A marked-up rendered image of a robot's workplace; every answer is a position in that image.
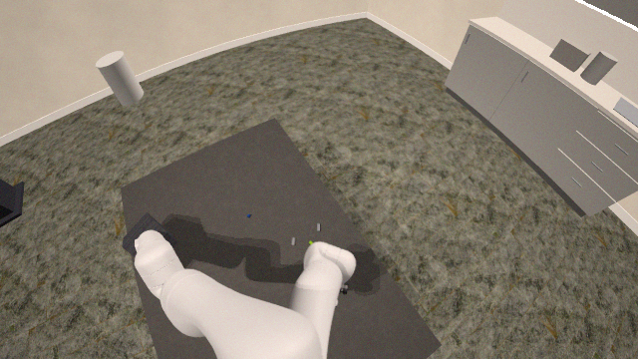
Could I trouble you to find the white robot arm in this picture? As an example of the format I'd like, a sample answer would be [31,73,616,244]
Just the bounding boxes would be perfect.
[135,230,356,359]

